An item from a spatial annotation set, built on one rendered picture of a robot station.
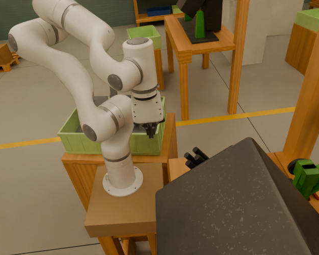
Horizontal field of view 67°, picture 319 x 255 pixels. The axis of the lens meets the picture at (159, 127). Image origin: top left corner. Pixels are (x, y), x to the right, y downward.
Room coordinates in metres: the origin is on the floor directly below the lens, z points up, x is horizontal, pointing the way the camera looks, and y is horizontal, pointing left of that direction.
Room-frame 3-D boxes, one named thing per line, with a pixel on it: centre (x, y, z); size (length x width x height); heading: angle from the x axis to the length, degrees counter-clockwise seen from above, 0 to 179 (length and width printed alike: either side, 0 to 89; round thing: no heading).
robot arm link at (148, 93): (0.67, 0.03, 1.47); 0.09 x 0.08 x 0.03; 88
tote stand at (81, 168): (1.32, 0.26, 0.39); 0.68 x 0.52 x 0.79; 78
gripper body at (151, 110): (0.67, 0.03, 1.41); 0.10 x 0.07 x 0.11; 88
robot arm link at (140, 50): (0.66, 0.03, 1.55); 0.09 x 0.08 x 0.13; 143
